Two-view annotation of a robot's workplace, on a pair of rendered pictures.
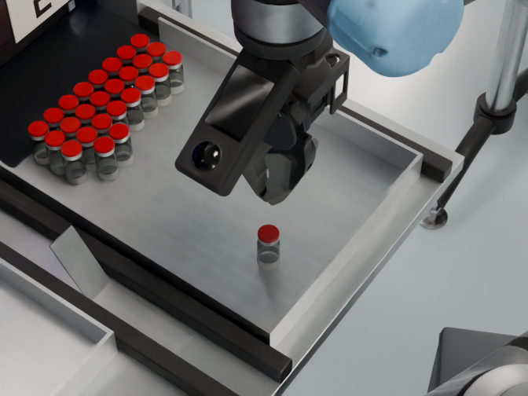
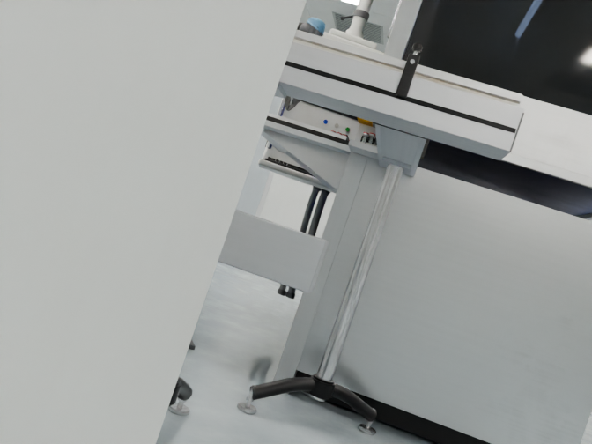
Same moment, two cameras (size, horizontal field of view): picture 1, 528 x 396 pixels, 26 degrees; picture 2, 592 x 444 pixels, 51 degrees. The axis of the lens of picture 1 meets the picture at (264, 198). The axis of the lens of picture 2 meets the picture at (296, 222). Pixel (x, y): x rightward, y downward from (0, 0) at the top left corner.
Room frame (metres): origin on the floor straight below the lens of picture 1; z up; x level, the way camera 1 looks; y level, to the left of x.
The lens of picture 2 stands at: (2.87, -0.94, 0.56)
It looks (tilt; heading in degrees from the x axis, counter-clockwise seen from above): 0 degrees down; 153
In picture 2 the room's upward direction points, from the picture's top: 19 degrees clockwise
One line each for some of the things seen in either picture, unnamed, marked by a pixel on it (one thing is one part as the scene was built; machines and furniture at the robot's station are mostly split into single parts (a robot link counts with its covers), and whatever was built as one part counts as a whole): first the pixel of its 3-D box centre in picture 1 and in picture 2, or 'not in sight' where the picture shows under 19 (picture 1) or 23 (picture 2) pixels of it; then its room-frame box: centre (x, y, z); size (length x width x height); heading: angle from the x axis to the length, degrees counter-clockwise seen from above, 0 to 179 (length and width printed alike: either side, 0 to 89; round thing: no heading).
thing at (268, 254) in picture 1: (268, 247); not in sight; (0.64, 0.00, 0.90); 0.02 x 0.02 x 0.04
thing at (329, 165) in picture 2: not in sight; (302, 159); (0.83, 0.04, 0.79); 0.34 x 0.03 x 0.13; 54
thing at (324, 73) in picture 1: (284, 66); not in sight; (0.66, -0.02, 1.13); 0.09 x 0.08 x 0.12; 144
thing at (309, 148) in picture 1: (287, 147); not in sight; (0.62, -0.02, 1.07); 0.05 x 0.02 x 0.09; 54
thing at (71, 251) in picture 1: (121, 291); not in sight; (0.59, 0.13, 0.91); 0.14 x 0.03 x 0.06; 54
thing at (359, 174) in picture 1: (209, 168); (305, 134); (0.74, 0.05, 0.90); 0.34 x 0.26 x 0.04; 54
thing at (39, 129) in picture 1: (93, 97); not in sight; (0.83, 0.18, 0.90); 0.18 x 0.02 x 0.05; 144
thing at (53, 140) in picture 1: (109, 106); not in sight; (0.82, 0.16, 0.90); 0.18 x 0.02 x 0.05; 144
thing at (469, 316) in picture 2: not in sight; (431, 296); (0.47, 1.12, 0.44); 2.06 x 1.00 x 0.88; 144
